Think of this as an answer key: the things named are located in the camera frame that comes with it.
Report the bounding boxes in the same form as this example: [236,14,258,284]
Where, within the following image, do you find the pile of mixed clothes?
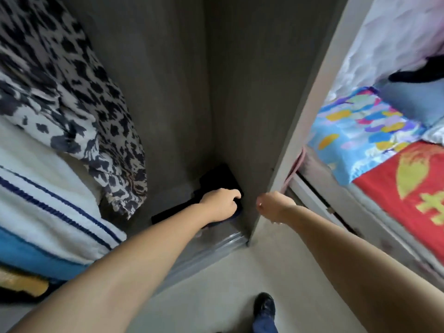
[388,55,444,146]

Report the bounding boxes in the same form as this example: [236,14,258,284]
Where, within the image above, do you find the person's left hand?
[197,188,243,224]

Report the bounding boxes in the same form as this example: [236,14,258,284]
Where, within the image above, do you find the red and yellow blanket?
[288,138,444,282]

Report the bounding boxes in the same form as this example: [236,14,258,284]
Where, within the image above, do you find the person's black shoe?
[253,292,277,320]

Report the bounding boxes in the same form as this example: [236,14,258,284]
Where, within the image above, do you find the grey wardrobe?
[0,0,376,302]

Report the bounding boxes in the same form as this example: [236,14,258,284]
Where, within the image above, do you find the person's left forearm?
[10,204,219,333]

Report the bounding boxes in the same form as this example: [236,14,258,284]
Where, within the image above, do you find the black white patterned garment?
[0,0,148,219]

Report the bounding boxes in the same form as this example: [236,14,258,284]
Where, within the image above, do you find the person's right hand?
[256,191,298,225]

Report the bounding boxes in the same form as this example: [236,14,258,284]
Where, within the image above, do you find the black shorts with green print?
[151,194,244,226]

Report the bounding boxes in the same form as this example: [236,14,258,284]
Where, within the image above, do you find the person's right forearm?
[281,208,444,333]

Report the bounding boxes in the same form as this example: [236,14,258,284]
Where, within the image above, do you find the pale blue pillow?
[378,76,444,129]

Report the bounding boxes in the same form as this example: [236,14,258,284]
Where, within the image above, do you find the yellow hoodie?
[0,265,51,299]

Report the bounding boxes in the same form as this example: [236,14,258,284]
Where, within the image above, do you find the blue patterned pillow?
[307,86,427,186]

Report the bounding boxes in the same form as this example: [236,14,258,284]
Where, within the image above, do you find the white jacket with navy stripes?
[0,117,128,266]

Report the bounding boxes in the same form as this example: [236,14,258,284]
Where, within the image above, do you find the person's blue trousers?
[251,314,278,333]

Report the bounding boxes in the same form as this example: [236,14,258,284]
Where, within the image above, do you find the teal cartoon print shirt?
[0,227,87,282]

